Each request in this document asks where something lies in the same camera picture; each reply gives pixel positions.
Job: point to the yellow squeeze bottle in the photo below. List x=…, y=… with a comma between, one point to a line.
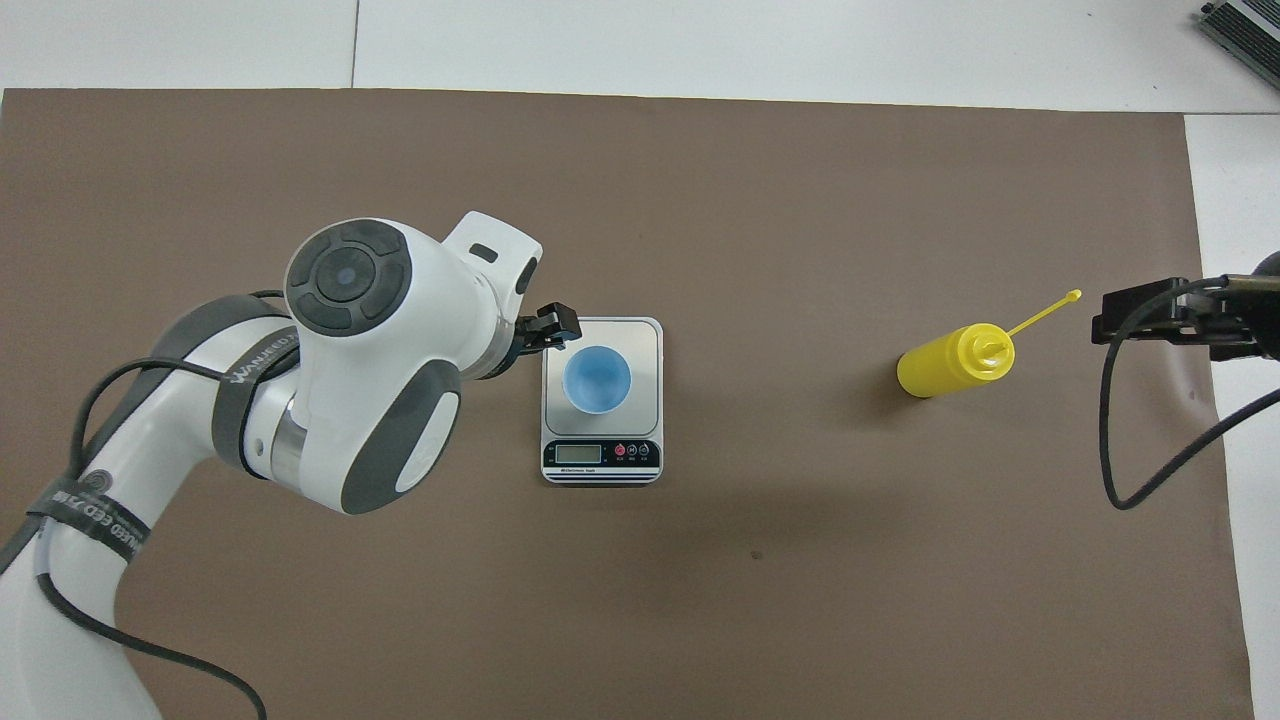
x=940, y=365

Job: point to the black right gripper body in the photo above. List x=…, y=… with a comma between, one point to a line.
x=1240, y=320

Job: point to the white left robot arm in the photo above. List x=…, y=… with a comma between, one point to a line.
x=400, y=340

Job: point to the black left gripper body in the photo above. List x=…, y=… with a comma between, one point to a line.
x=525, y=340

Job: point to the light blue plastic cup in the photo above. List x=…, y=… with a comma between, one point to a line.
x=597, y=380

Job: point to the silver digital kitchen scale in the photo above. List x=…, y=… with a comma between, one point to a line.
x=648, y=335

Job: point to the grey finned metal device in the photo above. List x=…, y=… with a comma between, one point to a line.
x=1250, y=30

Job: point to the brown table mat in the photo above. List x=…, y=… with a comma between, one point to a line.
x=800, y=200

